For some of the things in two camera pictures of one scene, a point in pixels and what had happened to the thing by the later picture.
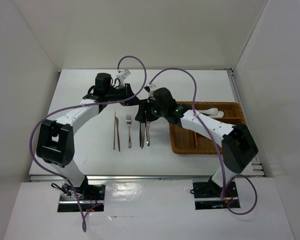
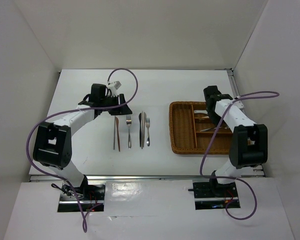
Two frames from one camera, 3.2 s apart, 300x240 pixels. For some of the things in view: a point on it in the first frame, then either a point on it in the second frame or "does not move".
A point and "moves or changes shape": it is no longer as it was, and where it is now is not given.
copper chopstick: [117, 120] does not move
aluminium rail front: [141, 178] does not move
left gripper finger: [134, 102] to [120, 111]
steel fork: [128, 122] does not move
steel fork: [147, 141] moves or changes shape
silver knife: [142, 134] does not move
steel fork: [148, 125] does not move
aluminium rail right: [258, 169] does not move
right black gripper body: [163, 109] to [215, 118]
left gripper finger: [129, 92] to [124, 109]
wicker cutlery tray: [184, 140] does not move
